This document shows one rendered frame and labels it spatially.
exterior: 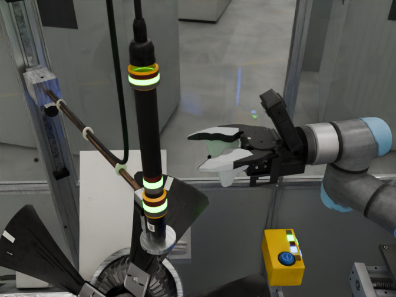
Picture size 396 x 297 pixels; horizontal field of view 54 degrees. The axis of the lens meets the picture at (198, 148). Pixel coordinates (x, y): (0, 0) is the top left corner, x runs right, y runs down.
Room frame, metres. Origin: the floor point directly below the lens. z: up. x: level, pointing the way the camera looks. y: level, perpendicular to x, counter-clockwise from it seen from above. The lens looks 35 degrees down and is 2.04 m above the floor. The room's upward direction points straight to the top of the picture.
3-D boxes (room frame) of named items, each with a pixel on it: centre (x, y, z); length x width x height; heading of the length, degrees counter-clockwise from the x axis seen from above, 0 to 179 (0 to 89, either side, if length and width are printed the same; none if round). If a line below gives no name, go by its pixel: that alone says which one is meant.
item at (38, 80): (1.02, 0.45, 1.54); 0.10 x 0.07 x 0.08; 37
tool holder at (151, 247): (0.52, 0.08, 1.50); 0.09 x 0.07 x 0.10; 37
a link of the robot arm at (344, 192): (0.58, -0.30, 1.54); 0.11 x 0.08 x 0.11; 38
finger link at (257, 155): (0.52, -0.09, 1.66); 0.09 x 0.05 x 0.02; 123
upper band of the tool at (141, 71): (0.52, 0.08, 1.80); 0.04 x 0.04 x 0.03
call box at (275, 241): (0.82, -0.27, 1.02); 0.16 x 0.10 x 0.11; 2
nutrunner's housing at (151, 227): (0.52, 0.08, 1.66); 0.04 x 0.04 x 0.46
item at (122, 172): (0.76, 0.26, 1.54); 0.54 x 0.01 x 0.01; 37
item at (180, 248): (1.01, 0.11, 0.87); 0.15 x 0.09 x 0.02; 88
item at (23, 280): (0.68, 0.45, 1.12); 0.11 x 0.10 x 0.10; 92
